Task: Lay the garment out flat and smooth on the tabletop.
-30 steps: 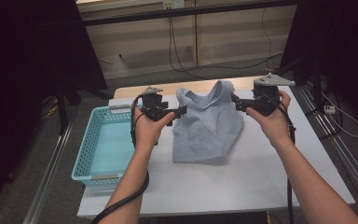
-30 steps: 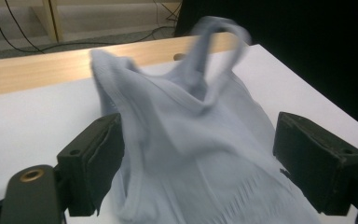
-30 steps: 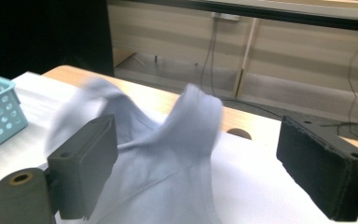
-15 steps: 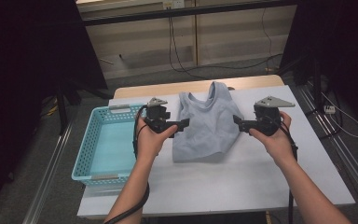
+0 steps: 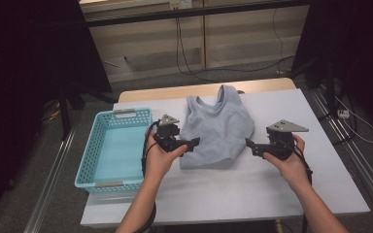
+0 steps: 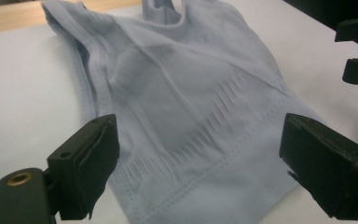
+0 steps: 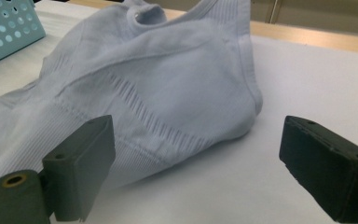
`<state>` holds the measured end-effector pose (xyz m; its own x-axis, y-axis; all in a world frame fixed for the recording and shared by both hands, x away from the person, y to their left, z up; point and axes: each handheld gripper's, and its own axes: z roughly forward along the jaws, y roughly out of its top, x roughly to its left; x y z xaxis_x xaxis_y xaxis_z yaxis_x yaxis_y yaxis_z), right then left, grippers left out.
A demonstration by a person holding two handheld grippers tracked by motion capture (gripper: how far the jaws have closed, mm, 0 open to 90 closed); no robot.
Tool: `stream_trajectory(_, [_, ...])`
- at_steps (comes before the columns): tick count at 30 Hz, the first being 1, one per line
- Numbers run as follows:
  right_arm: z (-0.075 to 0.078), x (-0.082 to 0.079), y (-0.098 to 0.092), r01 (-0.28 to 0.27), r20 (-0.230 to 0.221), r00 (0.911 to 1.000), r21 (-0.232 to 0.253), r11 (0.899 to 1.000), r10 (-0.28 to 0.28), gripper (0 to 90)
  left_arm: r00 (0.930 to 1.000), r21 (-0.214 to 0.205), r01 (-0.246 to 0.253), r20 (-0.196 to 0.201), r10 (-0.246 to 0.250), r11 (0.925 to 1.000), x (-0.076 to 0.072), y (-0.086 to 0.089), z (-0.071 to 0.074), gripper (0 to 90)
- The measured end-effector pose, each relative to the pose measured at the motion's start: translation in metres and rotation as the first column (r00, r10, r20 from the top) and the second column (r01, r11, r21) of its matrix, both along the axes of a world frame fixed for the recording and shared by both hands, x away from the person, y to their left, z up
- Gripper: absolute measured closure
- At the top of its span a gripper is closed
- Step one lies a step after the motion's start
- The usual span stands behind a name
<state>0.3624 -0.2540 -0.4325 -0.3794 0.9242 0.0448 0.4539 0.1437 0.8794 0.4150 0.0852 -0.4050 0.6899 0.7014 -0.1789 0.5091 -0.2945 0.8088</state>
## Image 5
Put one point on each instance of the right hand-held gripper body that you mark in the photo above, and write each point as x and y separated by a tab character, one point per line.
281	142

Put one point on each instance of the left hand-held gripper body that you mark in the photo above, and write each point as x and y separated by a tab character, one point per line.
168	131

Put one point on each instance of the light blue sleeveless top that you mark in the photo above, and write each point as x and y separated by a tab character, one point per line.
217	129

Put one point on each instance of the light blue perforated plastic basket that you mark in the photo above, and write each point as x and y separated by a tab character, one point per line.
116	152

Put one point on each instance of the person's right hand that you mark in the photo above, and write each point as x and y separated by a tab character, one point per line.
293	171

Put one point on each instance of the person's left hand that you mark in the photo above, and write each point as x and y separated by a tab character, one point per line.
157	161

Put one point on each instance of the white power strip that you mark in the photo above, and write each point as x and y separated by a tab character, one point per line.
343	114

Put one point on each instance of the black metal stand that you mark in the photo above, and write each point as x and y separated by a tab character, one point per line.
65	116
329	87

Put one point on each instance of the black curtain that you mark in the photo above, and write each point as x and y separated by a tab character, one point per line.
29	64
353	39

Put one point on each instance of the aluminium floor rail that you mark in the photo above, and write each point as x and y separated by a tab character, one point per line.
48	184
362	171

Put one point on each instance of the white wall socket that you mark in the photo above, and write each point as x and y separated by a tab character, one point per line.
181	4

